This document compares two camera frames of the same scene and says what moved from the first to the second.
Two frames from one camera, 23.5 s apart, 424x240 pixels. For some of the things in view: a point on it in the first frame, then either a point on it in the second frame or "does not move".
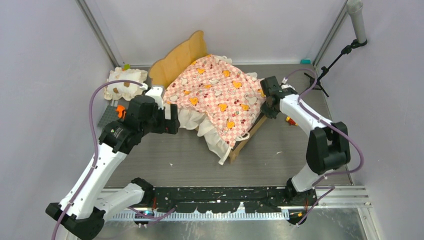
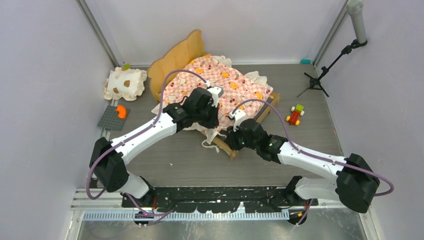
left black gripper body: (158, 123) to (206, 117)
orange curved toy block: (122, 111) does not move
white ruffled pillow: (125, 90) does not move
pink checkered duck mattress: (227, 99) does not move
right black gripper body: (270, 112) to (238, 141)
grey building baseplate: (110, 115) does not move
